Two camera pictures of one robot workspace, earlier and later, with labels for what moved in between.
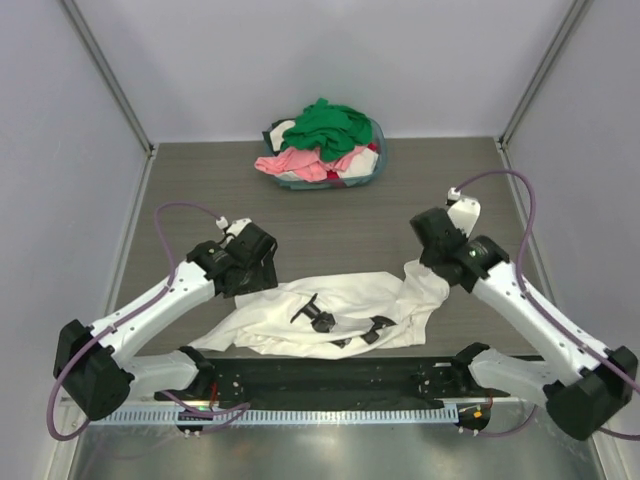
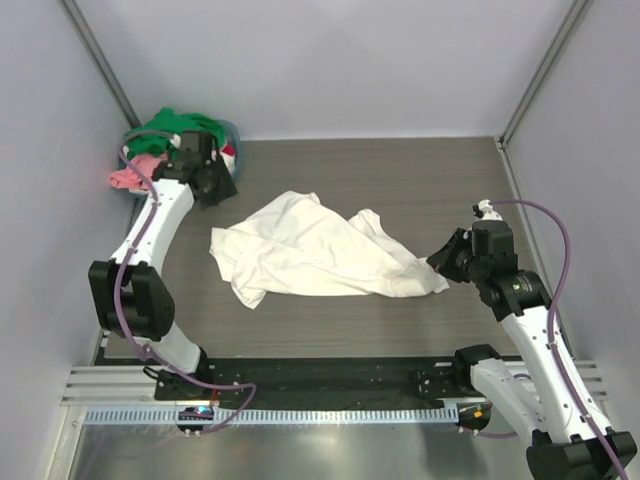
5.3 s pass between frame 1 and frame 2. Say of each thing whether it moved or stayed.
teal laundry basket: moved
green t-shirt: moved
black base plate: stayed
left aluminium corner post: stayed
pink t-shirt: moved
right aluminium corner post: stayed
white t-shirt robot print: moved
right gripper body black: moved
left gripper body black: moved
